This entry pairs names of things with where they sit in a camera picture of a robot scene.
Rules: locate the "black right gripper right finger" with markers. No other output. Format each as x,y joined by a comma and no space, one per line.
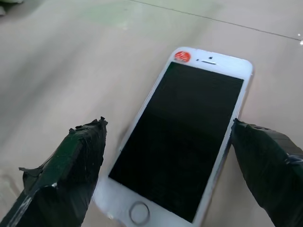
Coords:
270,170

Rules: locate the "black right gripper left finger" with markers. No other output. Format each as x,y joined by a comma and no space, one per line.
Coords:
64,179

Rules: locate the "white smartphone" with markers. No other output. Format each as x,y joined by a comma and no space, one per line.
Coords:
176,139

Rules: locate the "red round sticker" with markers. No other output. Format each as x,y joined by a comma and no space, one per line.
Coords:
182,56

